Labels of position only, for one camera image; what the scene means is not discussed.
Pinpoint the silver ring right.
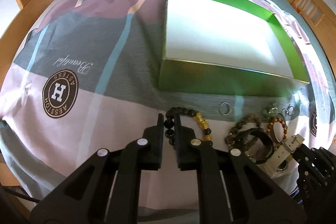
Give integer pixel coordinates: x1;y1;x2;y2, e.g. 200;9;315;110
282;104;296;117

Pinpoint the white leather strap watch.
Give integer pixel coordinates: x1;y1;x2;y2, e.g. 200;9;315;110
261;134;304;178

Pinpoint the brown wooden bead bracelet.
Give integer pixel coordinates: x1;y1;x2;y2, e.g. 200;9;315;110
224;114;262;146

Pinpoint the red and gold bead bracelet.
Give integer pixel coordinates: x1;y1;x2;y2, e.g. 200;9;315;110
266;117;288;143

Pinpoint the thin silver ring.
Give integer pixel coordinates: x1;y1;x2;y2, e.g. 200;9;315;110
218;101;232;117

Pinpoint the jade silver pendant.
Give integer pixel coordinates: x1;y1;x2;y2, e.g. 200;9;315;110
262;104;278;119

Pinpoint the black and gold bead bracelet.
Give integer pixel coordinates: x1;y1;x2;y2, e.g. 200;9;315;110
163;106;214;147

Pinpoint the black leather strap watch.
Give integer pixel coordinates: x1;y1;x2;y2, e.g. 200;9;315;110
233;127;274;165

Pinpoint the green cardboard box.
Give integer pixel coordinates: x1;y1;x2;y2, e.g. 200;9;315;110
158;0;309;97

